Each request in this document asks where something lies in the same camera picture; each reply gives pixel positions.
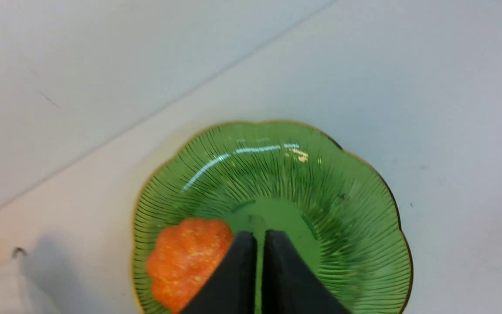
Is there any green glass plate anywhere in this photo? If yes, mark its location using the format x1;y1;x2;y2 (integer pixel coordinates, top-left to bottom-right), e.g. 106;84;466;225
131;120;413;314

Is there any white cloth bag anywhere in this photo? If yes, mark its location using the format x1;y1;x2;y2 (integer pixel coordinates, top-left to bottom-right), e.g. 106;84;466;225
0;247;60;314

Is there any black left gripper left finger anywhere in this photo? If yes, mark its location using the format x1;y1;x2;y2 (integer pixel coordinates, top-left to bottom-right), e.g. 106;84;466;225
181;231;258;314

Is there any orange toy pumpkin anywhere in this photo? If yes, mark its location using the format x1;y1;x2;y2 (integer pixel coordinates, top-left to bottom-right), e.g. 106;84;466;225
146;217;234;314

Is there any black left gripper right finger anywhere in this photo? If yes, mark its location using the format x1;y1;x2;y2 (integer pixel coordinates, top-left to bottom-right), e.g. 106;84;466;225
261;230;350;314

